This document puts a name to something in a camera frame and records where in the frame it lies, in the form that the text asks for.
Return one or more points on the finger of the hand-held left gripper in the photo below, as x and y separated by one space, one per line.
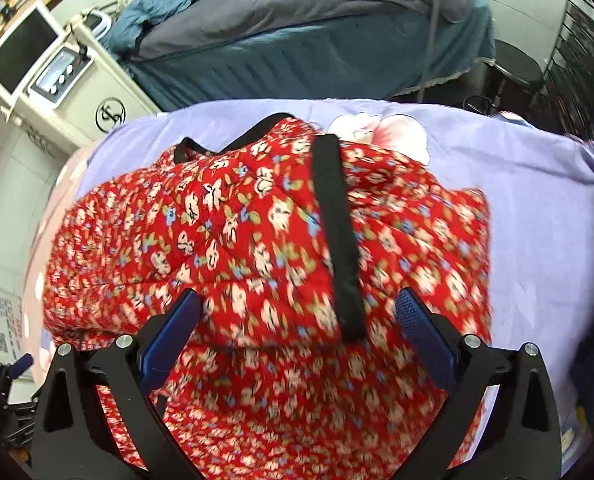
21 364

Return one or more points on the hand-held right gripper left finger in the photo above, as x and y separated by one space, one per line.
169 340

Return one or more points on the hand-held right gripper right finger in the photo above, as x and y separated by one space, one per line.
424 340

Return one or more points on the red floral padded jacket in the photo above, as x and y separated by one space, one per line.
227 260

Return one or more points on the purple floral bedsheet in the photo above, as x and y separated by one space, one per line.
527 210

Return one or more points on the white machine cabinet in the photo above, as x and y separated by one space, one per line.
102 90

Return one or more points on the black round stool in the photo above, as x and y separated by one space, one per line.
517 65

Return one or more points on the teal massage bed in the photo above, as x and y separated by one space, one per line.
302 65

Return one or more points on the white framed monitor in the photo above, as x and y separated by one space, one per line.
19 52

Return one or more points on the blue blanket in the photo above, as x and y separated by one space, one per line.
172 0

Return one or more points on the grey bed cover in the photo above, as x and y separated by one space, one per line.
287 5

